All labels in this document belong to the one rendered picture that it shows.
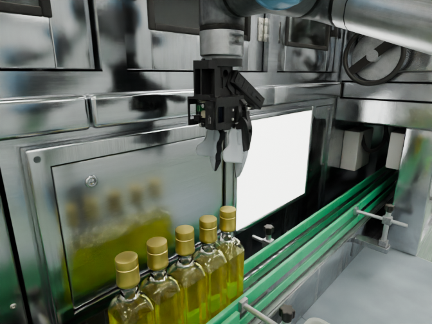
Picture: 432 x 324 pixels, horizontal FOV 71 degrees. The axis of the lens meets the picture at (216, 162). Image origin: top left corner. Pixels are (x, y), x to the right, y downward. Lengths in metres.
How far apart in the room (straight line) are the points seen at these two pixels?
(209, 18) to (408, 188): 1.04
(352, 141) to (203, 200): 0.91
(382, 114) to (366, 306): 0.68
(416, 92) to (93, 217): 1.11
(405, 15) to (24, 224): 0.61
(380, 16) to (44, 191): 0.54
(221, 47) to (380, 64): 0.88
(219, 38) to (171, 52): 0.20
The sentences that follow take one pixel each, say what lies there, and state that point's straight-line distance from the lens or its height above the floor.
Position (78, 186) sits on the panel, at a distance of 0.56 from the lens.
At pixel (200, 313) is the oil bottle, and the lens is 0.64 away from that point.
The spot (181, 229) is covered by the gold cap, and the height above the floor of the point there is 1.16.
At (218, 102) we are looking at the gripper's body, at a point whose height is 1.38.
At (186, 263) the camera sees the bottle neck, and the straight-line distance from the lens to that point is 0.57.
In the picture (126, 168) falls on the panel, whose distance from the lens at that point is 0.60.
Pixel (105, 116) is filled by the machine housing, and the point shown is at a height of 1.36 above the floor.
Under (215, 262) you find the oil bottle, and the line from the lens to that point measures 0.61.
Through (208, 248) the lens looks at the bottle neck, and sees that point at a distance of 0.60.
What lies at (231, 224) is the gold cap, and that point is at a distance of 0.63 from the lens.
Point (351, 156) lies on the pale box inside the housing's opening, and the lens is 1.51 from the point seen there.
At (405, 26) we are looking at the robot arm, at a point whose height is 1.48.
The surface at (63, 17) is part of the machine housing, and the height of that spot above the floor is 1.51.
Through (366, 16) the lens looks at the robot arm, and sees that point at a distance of 0.49.
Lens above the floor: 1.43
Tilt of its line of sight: 16 degrees down
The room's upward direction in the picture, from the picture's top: straight up
